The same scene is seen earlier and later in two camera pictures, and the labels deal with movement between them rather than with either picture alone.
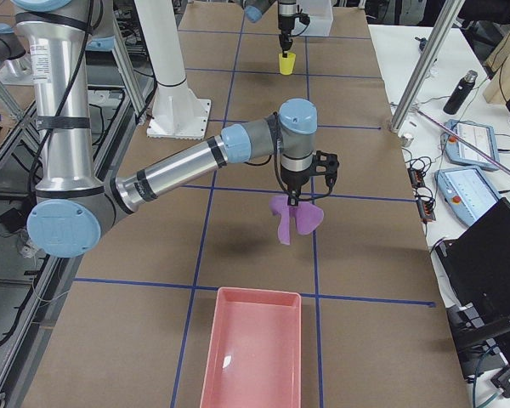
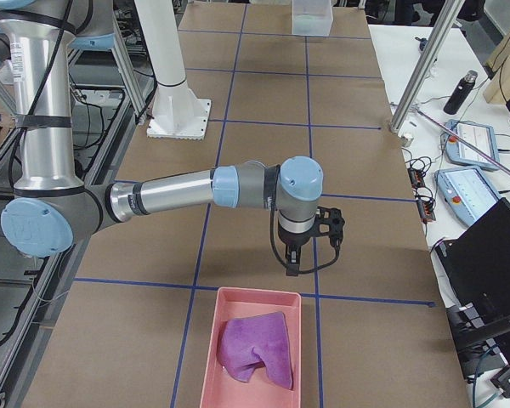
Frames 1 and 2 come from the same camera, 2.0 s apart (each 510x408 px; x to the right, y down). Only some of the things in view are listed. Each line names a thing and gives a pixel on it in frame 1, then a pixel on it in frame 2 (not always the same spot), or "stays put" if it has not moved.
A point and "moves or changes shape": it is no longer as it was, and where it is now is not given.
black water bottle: [460, 93] stays put
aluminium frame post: [451, 10] stays put
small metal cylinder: [406, 140] stays put
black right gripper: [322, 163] to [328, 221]
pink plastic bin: [253, 356] stays put
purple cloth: [308, 217] moves or changes shape
